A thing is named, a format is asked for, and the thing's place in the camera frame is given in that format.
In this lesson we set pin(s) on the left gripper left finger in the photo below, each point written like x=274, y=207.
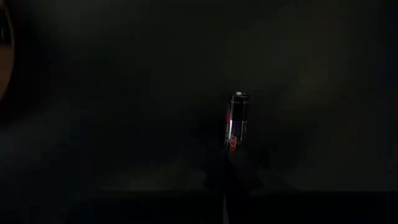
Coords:
x=211, y=199

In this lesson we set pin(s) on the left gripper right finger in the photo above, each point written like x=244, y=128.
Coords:
x=248, y=193

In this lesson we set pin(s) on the silver black battery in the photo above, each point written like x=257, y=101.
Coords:
x=237, y=118

